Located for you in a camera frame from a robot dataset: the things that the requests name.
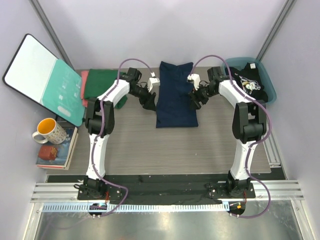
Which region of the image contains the red small box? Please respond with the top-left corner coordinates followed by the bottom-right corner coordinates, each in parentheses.
top-left (38, 145), bottom-right (58, 161)

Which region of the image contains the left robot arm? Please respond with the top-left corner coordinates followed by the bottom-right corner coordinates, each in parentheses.
top-left (75, 68), bottom-right (160, 200)

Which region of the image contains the yellow inside floral mug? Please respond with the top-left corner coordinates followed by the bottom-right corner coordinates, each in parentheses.
top-left (31, 118), bottom-right (67, 145)

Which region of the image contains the folded pink t shirt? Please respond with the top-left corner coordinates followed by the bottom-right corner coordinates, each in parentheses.
top-left (79, 70), bottom-right (97, 109)

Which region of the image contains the aluminium front rail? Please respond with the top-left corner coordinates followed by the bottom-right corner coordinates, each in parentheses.
top-left (30, 180), bottom-right (304, 213)

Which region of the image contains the teal plastic bin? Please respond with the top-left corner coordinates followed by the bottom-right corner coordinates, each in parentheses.
top-left (222, 57), bottom-right (277, 104)

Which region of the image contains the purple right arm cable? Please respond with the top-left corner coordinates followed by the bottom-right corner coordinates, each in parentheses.
top-left (189, 54), bottom-right (273, 219)

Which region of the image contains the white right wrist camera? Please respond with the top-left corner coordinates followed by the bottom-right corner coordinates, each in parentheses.
top-left (187, 73), bottom-right (201, 91)

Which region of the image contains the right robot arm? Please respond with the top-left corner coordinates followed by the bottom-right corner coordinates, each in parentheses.
top-left (187, 67), bottom-right (267, 200)

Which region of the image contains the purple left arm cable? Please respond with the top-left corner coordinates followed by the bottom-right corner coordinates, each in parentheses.
top-left (88, 58), bottom-right (157, 218)

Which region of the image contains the stack of books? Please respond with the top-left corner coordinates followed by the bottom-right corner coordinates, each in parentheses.
top-left (36, 127), bottom-right (78, 170)

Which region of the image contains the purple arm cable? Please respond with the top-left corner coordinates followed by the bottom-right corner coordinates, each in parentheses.
top-left (88, 58), bottom-right (157, 218)
top-left (189, 54), bottom-right (273, 219)

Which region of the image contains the navy blue t shirt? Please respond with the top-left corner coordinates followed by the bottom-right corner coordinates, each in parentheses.
top-left (156, 61), bottom-right (199, 128)

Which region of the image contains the right aluminium frame post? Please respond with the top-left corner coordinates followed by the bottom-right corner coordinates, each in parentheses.
top-left (256, 0), bottom-right (297, 62)

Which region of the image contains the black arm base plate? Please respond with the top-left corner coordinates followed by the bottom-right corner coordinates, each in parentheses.
top-left (46, 168), bottom-right (286, 197)

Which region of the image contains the aluminium frame post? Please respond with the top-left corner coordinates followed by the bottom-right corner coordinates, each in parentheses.
top-left (29, 0), bottom-right (74, 70)
top-left (256, 0), bottom-right (297, 62)

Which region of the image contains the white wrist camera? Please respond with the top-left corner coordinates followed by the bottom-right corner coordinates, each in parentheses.
top-left (147, 72), bottom-right (160, 93)
top-left (187, 73), bottom-right (201, 91)

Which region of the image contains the folded green t shirt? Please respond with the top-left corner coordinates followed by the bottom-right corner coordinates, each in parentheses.
top-left (80, 69), bottom-right (118, 108)

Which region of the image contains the left aluminium frame post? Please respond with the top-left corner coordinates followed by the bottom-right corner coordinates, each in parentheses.
top-left (29, 0), bottom-right (74, 70)

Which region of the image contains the white and teal board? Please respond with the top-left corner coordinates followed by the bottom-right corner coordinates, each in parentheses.
top-left (2, 33), bottom-right (85, 127)

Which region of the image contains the black printed t shirt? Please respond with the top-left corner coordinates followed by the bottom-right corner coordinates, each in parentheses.
top-left (229, 62), bottom-right (269, 103)

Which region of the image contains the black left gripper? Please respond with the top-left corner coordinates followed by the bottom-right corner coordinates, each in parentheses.
top-left (129, 83), bottom-right (157, 111)

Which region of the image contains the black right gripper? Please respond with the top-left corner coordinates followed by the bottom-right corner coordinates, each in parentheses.
top-left (188, 82), bottom-right (218, 110)

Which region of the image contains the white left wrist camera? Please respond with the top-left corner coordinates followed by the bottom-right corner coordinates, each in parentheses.
top-left (147, 72), bottom-right (160, 93)

